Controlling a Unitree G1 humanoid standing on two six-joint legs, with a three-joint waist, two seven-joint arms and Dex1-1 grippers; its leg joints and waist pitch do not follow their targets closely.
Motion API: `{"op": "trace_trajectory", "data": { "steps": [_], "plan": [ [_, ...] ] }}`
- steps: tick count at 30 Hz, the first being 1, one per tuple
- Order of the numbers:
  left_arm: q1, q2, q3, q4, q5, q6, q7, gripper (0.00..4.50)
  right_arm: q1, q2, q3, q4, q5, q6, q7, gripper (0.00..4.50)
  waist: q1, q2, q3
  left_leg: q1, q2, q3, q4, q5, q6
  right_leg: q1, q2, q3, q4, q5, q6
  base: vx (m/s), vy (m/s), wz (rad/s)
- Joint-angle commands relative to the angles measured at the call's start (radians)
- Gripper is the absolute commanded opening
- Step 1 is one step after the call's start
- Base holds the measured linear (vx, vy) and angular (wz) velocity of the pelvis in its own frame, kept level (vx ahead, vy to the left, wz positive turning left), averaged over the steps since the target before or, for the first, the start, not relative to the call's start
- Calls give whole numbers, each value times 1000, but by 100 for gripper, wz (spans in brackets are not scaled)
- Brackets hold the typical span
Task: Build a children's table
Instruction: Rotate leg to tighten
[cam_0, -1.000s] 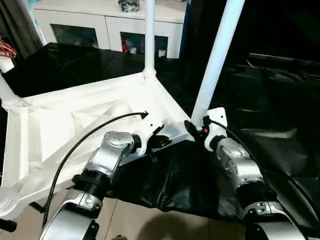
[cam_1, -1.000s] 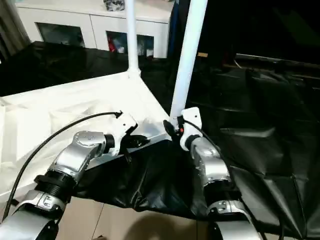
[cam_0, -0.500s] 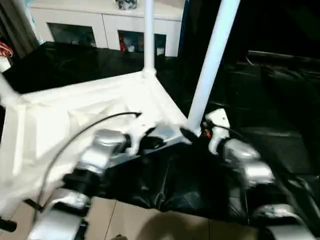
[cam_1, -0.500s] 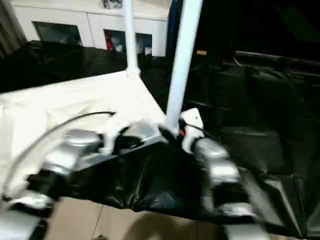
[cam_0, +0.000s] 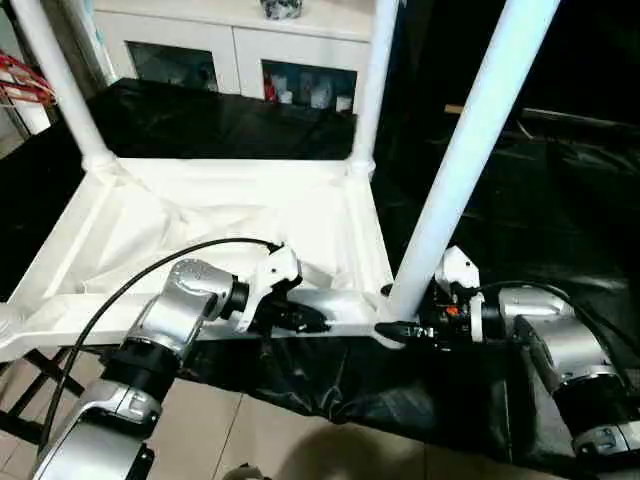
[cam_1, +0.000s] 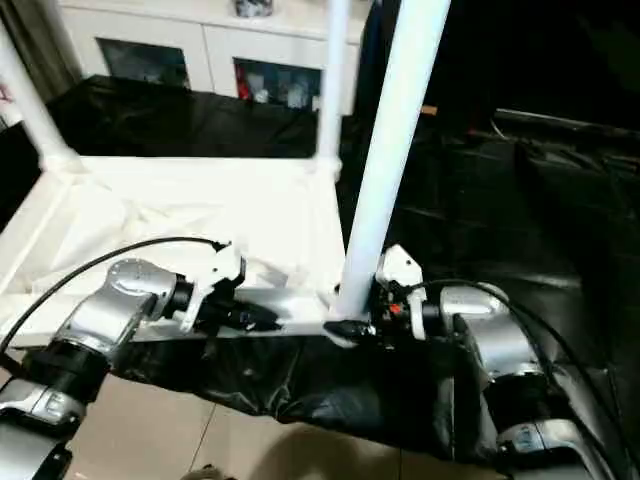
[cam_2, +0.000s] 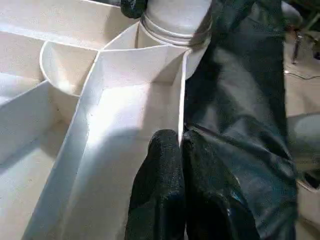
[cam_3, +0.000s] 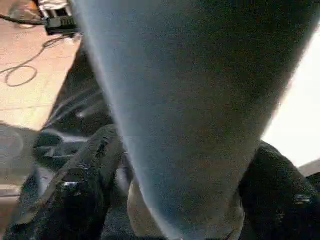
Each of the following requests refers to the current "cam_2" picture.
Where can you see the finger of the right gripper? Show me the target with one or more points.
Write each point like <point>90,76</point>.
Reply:
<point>133,8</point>

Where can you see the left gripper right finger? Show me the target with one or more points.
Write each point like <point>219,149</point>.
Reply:
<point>212,205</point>

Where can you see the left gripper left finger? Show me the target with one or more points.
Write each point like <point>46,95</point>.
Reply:
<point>160,187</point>

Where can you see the white plastic table leg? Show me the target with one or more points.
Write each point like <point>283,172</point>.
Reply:
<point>175,15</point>

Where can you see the white plastic table top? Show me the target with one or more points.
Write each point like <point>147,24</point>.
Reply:
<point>125,70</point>

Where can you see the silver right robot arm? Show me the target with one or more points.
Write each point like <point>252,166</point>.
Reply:
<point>292,12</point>

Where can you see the black mat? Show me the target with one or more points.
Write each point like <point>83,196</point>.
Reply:
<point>237,100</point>

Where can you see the black tripod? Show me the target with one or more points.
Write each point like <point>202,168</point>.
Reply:
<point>295,50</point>

